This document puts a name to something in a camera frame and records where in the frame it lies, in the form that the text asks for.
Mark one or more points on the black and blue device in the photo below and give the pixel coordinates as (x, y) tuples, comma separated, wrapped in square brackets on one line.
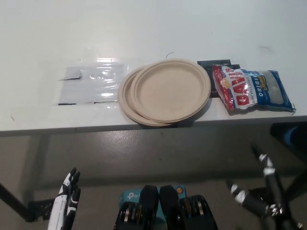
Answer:
[(291, 136)]

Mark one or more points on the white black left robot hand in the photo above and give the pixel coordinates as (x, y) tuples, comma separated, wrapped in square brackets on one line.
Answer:
[(62, 203)]

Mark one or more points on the teal router box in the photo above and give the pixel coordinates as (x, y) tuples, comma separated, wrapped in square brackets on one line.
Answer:
[(129, 195)]

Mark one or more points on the red blue sunflower seed bag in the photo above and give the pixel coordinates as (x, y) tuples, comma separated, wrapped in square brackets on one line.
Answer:
[(242, 93)]

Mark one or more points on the clear plastic sheet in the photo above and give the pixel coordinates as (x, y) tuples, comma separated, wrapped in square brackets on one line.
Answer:
[(96, 83)]

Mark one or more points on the black tape patch on table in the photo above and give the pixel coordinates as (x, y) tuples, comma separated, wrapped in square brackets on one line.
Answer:
[(208, 62)]

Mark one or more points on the beige paper plate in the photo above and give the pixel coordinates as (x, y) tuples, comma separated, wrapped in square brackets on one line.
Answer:
[(126, 95), (170, 91)]

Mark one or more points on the black table leg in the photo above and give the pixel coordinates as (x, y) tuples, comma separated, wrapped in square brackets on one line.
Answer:
[(14, 201), (298, 187)]

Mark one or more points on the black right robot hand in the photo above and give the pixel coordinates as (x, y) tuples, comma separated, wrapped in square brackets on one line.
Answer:
[(273, 187)]

